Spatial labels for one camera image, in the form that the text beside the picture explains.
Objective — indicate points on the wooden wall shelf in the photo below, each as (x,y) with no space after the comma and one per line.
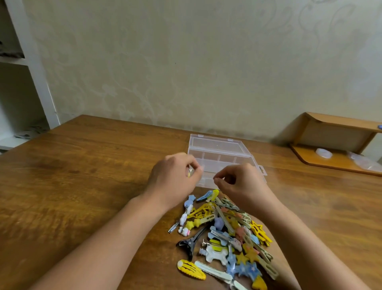
(337,134)

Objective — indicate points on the clear plastic bag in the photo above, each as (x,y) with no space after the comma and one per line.
(364,161)

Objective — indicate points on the clear round plastic lid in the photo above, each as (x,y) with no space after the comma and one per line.
(323,153)

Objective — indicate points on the white shelf unit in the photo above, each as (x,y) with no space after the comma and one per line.
(26,74)

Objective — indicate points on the pile of colourful hair clips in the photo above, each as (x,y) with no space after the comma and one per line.
(226,239)

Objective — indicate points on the person's right forearm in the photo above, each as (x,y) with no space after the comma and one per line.
(304,248)

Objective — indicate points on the person's right thumb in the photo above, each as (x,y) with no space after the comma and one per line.
(222,185)

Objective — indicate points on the person's left forearm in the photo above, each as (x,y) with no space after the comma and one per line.
(107,248)

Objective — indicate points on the clear plastic compartment box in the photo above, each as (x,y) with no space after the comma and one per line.
(215,149)

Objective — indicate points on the small yellow hair clip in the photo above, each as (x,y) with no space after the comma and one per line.
(190,173)

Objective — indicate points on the person's right hand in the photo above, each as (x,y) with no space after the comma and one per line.
(250,188)

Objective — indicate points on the person's left hand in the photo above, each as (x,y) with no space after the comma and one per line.
(170,182)

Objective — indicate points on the person's left fingers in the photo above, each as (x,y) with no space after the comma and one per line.
(195,166)

